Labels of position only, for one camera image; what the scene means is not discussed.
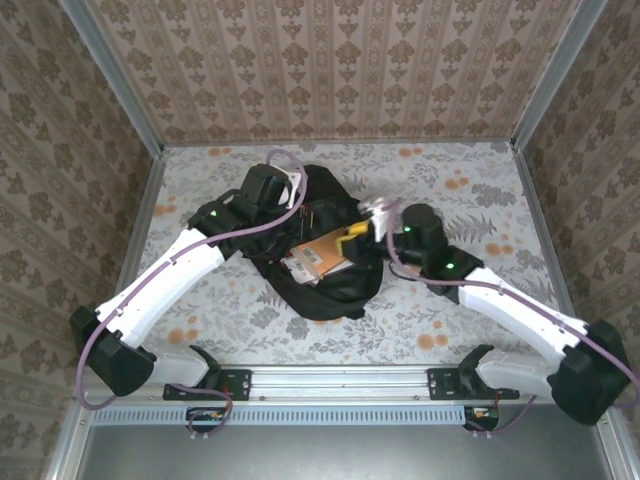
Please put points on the orange book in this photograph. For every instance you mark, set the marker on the orange book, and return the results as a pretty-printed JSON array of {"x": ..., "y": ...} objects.
[{"x": 325, "y": 255}]

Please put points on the black backpack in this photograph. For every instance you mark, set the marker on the black backpack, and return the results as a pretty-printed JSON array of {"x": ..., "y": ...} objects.
[{"x": 330, "y": 295}]

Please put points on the white book with red stripe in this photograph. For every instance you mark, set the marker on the white book with red stripe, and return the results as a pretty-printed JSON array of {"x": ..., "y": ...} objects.
[{"x": 299, "y": 270}]

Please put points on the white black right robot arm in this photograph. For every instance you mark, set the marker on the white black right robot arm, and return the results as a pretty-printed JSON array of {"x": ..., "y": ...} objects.
[{"x": 520, "y": 310}]

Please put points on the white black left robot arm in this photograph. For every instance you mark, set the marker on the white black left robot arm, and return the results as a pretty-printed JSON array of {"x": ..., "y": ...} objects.
[{"x": 165, "y": 280}]

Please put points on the white floral tablecloth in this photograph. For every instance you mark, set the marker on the white floral tablecloth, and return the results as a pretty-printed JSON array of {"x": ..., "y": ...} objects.
[{"x": 350, "y": 340}]

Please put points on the small black controller board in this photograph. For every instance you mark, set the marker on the small black controller board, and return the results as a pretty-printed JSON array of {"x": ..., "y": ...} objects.
[
  {"x": 205, "y": 417},
  {"x": 482, "y": 417}
]

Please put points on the grey metal panel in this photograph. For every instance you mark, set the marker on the grey metal panel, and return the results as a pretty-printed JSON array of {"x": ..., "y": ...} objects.
[{"x": 325, "y": 455}]

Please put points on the aluminium back rail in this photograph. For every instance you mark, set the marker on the aluminium back rail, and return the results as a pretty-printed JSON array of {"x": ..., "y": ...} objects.
[{"x": 400, "y": 140}]

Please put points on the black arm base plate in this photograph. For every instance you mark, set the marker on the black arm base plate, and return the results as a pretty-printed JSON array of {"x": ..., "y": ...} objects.
[
  {"x": 440, "y": 384},
  {"x": 240, "y": 385}
]

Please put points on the aluminium front rail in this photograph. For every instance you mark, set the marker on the aluminium front rail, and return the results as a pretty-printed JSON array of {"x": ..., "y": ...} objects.
[{"x": 340, "y": 382}]

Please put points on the aluminium corner post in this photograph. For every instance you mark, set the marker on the aluminium corner post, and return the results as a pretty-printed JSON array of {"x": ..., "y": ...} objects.
[
  {"x": 115, "y": 80},
  {"x": 556, "y": 75}
]

